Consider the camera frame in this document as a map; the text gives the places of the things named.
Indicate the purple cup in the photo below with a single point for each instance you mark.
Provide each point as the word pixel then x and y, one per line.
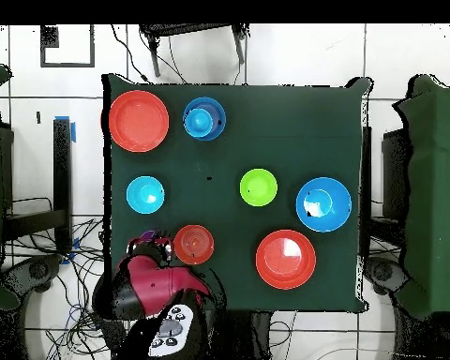
pixel 149 235

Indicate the green ribbed bowl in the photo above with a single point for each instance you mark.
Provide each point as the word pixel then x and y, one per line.
pixel 258 187

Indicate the medium blue bowl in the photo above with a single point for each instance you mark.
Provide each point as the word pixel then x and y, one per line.
pixel 217 112

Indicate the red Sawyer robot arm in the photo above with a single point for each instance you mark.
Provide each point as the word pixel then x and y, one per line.
pixel 157 285

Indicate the small orange bowl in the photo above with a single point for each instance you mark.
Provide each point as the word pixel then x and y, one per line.
pixel 193 245

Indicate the light blue ribbed bowl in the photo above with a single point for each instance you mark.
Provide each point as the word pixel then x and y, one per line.
pixel 145 195

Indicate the large orange bowl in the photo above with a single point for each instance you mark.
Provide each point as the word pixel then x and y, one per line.
pixel 138 121
pixel 285 259

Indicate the blue tape strip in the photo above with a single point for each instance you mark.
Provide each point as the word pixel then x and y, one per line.
pixel 73 133

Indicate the dark green tablecloth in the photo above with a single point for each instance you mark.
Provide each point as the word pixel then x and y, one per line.
pixel 285 150

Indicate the small black floor object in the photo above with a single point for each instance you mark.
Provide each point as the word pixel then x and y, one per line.
pixel 38 117

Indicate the large blue bowl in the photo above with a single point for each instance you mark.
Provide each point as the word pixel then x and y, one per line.
pixel 324 204

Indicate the black metal stand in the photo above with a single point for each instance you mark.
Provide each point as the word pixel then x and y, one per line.
pixel 187 28

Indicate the black metal frame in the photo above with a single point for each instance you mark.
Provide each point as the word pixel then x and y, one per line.
pixel 393 168
pixel 62 168

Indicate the dark grey pedestal foot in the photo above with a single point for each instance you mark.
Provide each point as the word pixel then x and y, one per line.
pixel 386 273
pixel 37 270

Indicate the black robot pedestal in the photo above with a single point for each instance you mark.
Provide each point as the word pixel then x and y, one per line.
pixel 247 333

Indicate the black square floor frame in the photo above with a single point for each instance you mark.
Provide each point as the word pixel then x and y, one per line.
pixel 67 65

